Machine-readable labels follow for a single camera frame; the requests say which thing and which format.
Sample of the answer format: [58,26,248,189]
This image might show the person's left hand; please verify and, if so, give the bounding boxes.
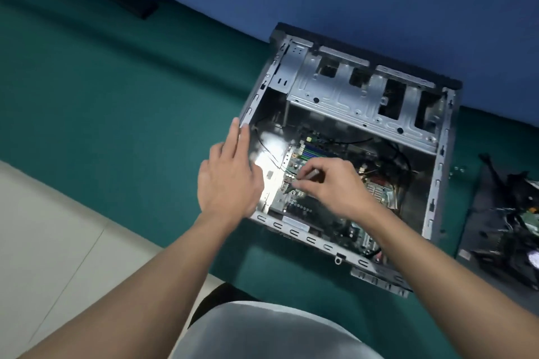
[197,117,266,227]

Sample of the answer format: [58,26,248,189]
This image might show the person's right hand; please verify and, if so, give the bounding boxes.
[293,157,384,225]

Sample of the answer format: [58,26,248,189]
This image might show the slim grey screwdriver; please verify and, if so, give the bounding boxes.
[290,171,325,194]

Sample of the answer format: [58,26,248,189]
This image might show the green motherboard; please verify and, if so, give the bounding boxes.
[269,129,401,263]

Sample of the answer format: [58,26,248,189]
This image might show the desktop computer case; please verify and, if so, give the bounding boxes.
[237,22,464,298]

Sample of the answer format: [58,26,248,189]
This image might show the silver metal drive cage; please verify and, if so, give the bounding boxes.
[286,51,447,155]

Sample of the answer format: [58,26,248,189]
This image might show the black side panel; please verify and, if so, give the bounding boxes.
[456,157,539,288]

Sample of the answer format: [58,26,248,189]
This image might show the black data cable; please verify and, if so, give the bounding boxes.
[478,153,506,187]

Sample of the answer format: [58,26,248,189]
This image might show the black processor cooler fan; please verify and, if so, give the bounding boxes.
[471,219,539,288]

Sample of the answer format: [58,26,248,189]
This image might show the person's left forearm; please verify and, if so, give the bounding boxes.
[19,211,245,359]

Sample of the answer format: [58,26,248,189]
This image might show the person's right forearm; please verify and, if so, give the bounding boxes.
[362,207,506,359]

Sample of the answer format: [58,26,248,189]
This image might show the person's black shorts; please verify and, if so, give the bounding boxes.
[187,282,262,330]

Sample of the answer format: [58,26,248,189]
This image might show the person's white shirt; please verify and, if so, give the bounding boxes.
[170,300,384,359]

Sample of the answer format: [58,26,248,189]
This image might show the green floor mat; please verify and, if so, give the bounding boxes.
[0,0,539,359]

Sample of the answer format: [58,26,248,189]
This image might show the thin black wire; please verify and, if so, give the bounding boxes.
[254,117,287,170]

